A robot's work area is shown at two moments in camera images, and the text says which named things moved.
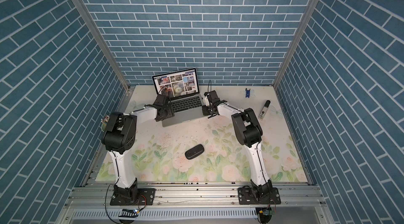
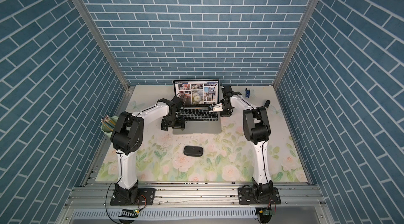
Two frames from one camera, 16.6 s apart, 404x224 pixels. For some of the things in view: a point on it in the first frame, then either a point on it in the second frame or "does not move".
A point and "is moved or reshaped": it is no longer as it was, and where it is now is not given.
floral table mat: (158, 154) does not move
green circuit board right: (267, 212) does not move
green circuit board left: (129, 213) does not move
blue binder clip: (247, 93) does not move
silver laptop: (182, 87) is moved or reshaped
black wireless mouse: (194, 151) is moved or reshaped
